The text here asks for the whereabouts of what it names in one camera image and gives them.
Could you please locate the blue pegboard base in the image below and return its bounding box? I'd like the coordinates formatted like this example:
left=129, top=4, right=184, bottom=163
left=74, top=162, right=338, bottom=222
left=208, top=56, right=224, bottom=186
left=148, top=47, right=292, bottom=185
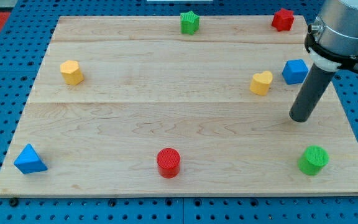
left=0, top=0, right=358, bottom=223

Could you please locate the yellow hexagon block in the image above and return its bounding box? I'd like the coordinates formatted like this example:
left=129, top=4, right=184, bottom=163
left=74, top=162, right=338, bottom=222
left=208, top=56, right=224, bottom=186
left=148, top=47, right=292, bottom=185
left=60, top=60, right=84, bottom=85

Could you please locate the blue cube block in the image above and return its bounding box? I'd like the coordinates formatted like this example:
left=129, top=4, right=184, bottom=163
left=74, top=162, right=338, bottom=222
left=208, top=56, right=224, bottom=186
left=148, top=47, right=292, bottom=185
left=282, top=59, right=309, bottom=85

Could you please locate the wooden board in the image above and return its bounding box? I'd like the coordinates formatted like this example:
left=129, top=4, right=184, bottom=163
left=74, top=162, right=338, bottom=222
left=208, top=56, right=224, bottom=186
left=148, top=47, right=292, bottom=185
left=0, top=16, right=358, bottom=198

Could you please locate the green cylinder block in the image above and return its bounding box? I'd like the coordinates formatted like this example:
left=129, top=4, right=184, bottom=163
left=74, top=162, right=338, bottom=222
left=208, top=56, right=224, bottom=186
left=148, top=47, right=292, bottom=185
left=298, top=145, right=329, bottom=175

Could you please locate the yellow heart block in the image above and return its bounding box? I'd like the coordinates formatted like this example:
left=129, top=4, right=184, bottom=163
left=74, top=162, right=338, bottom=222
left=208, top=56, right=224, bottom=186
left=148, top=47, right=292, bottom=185
left=249, top=71, right=273, bottom=96

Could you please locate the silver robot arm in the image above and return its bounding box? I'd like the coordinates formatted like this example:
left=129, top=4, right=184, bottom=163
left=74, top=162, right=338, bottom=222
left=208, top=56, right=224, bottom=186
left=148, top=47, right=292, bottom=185
left=305, top=0, right=358, bottom=73

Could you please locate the red star block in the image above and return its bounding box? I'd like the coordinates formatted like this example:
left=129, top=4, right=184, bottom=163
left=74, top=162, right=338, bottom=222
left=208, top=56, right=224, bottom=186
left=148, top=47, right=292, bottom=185
left=271, top=8, right=295, bottom=32

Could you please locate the blue triangle block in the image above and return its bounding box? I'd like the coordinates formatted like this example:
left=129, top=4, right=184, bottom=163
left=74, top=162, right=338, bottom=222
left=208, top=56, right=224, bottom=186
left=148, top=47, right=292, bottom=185
left=14, top=144, right=48, bottom=174

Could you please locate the green star block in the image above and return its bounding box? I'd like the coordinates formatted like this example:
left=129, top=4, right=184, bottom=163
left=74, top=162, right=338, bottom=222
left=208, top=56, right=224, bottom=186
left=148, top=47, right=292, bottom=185
left=180, top=11, right=200, bottom=35

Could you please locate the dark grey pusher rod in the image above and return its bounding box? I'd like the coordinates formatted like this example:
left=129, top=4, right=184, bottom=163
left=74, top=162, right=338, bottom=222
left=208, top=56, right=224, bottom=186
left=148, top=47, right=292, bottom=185
left=289, top=64, right=335, bottom=123

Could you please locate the red cylinder block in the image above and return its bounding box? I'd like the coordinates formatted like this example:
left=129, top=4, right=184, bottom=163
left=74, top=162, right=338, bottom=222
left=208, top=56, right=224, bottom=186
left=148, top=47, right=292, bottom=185
left=156, top=148, right=180, bottom=179

